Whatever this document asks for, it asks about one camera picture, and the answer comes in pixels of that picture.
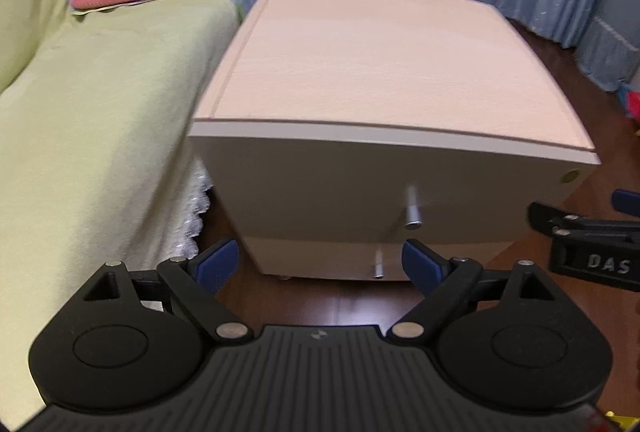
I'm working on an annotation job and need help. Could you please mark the lower drawer metal knob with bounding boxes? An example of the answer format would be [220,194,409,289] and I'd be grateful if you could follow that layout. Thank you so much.
[373,248,384,279]

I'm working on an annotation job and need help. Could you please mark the drawer metal knob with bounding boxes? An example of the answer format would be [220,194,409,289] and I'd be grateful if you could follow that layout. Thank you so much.
[373,248,384,279]
[405,185,423,231]

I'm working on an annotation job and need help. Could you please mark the upper drawer metal knob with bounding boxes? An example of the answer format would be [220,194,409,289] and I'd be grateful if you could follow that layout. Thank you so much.
[405,185,423,231]

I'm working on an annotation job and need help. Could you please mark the round green sticker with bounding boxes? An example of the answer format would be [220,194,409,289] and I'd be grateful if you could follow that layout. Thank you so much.
[561,169,582,184]

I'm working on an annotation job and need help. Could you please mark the red blue toy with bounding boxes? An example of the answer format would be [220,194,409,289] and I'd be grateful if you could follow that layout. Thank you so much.
[616,84,640,132]

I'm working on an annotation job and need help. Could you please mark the light green sofa cover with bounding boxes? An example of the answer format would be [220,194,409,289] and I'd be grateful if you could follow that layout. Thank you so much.
[1,0,239,429]

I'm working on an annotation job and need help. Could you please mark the light wood bedside cabinet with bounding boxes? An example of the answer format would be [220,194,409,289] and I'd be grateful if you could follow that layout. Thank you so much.
[190,0,600,281]

